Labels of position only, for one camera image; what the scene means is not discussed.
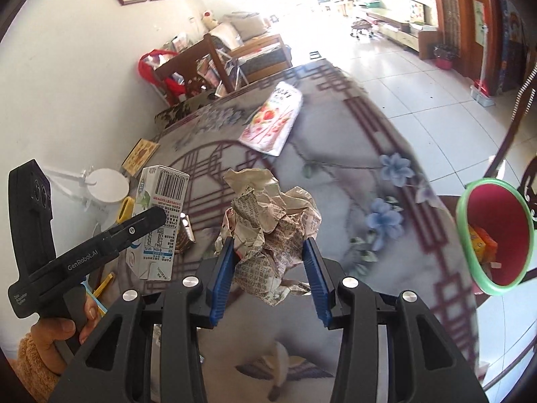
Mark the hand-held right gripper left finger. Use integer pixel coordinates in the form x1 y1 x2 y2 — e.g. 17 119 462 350
46 237 236 403

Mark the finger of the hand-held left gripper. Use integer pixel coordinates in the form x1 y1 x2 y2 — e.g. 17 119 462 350
100 206 168 255

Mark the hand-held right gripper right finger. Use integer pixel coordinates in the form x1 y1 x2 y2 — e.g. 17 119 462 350
302 238 489 403

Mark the white green milk carton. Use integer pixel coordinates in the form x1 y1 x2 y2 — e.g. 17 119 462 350
125 165 190 282

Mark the newspaper ball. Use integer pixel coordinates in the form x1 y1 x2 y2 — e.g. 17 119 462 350
214 168 323 309

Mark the small yellow box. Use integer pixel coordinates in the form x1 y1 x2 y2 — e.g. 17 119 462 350
468 224 498 266

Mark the red bin green rim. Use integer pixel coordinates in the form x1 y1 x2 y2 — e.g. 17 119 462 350
456 180 536 297

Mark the person's left forearm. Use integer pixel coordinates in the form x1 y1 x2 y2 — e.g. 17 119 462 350
16 331 63 403

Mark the person's left hand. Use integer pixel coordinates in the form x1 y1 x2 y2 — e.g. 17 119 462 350
31 292 104 375

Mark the yellow plastic holder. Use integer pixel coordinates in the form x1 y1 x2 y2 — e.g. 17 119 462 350
116 196 136 224

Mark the yellow patterned book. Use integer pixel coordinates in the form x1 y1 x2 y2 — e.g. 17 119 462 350
121 138 161 176

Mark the yellow stick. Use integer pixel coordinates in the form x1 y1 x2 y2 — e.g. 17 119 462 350
92 273 115 300

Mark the blue yellow packet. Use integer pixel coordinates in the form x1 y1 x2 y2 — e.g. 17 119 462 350
84 277 107 317

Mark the floral chair cushion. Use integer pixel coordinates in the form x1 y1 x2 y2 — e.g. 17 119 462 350
153 92 223 131

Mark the red cloth bag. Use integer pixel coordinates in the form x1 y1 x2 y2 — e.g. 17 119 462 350
138 49 187 105

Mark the pink strawberry snack box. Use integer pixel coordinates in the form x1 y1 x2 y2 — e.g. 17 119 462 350
238 81 303 157

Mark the dark wooden dining chair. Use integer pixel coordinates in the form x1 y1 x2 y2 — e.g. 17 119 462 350
153 34 236 107

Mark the wooden sofa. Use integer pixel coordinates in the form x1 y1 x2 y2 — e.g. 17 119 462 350
205 21 294 82

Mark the swivel chair base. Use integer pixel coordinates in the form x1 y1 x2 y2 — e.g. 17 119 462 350
350 19 377 43

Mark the red flower pot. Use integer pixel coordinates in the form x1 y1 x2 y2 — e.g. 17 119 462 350
434 44 456 70

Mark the low television cabinet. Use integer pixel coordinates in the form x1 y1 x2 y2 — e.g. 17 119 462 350
369 6 437 60

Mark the small framed picture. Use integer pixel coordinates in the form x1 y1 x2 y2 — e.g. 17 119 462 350
409 0 433 26

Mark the carved wooden partition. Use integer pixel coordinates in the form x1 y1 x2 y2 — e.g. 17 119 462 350
432 0 504 77

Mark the colourful printed door curtain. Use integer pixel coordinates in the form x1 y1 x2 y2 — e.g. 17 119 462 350
499 0 530 93

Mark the mop with white handle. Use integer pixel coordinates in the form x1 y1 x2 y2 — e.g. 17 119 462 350
470 25 496 106

